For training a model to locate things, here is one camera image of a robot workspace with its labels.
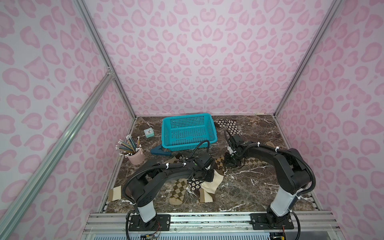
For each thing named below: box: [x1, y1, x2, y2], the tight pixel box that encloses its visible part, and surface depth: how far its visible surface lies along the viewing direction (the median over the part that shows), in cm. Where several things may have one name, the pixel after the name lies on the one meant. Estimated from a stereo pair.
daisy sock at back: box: [215, 119, 240, 136], surface depth 116 cm
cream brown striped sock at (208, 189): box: [199, 169, 224, 203], surface depth 84 cm
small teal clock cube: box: [143, 127, 155, 138], surface depth 109 cm
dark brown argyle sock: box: [214, 151, 226, 176], surface depth 93 cm
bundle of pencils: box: [115, 134, 141, 157], surface depth 90 cm
